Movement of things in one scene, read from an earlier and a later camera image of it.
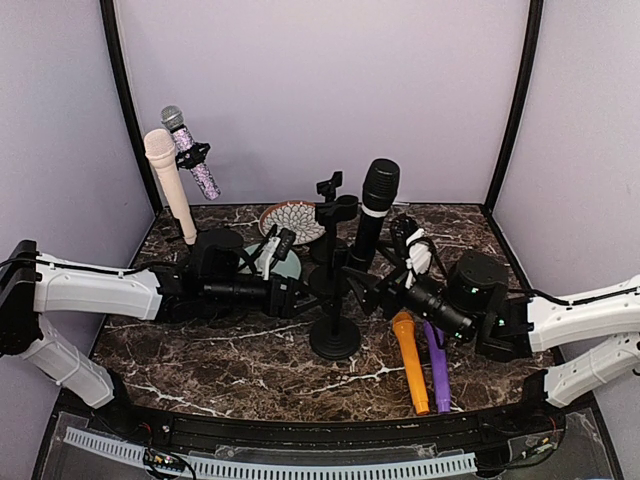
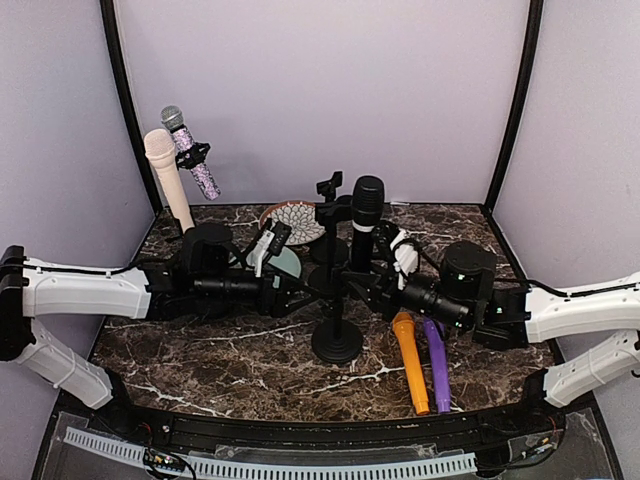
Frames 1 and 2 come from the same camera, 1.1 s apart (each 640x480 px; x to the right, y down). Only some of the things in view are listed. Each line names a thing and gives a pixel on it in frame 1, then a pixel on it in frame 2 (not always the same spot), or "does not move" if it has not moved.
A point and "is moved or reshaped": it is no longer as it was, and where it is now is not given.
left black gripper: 285,306 does not move
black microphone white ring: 381,183 is moved or reshaped
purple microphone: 440,367 does not move
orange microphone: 404,325 does not move
